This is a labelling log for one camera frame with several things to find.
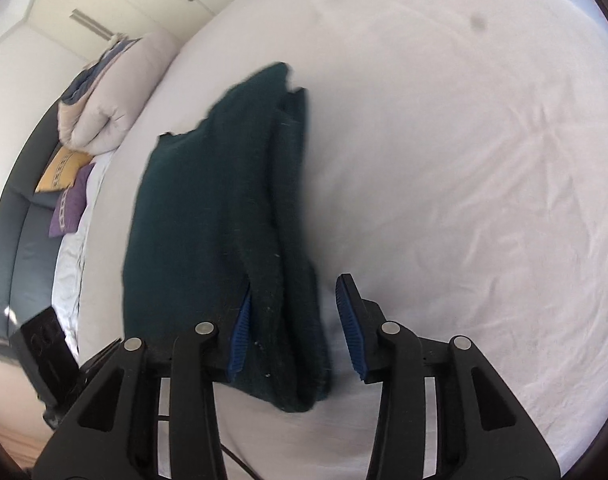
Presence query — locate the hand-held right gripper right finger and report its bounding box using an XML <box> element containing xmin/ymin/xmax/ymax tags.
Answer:
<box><xmin>335</xmin><ymin>274</ymin><xmax>565</xmax><ymax>480</ymax></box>

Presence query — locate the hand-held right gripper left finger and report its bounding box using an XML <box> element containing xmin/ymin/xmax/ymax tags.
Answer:
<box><xmin>34</xmin><ymin>290</ymin><xmax>255</xmax><ymax>480</ymax></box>

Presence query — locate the dark green sweater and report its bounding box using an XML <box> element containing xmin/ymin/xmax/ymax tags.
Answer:
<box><xmin>122</xmin><ymin>61</ymin><xmax>335</xmax><ymax>413</ymax></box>

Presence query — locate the grey padded headboard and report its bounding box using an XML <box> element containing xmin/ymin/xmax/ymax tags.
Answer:
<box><xmin>0</xmin><ymin>105</ymin><xmax>69</xmax><ymax>346</ymax></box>

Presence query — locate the purple patterned pillow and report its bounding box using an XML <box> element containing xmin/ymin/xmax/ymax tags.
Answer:
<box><xmin>48</xmin><ymin>162</ymin><xmax>97</xmax><ymax>238</ymax></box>

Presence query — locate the bed with white sheet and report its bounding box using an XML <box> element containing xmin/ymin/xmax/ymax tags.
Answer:
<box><xmin>51</xmin><ymin>0</ymin><xmax>608</xmax><ymax>480</ymax></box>

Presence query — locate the yellow patterned pillow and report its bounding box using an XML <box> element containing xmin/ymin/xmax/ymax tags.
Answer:
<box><xmin>35</xmin><ymin>147</ymin><xmax>95</xmax><ymax>194</ymax></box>

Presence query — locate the folded beige duvet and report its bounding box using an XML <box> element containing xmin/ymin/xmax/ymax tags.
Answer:
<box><xmin>58</xmin><ymin>30</ymin><xmax>181</xmax><ymax>155</ymax></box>

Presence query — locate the cream wardrobe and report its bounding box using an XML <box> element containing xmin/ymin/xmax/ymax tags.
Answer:
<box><xmin>0</xmin><ymin>0</ymin><xmax>285</xmax><ymax>111</ymax></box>

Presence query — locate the black cable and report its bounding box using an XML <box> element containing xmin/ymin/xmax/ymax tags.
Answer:
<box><xmin>219</xmin><ymin>442</ymin><xmax>261</xmax><ymax>480</ymax></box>

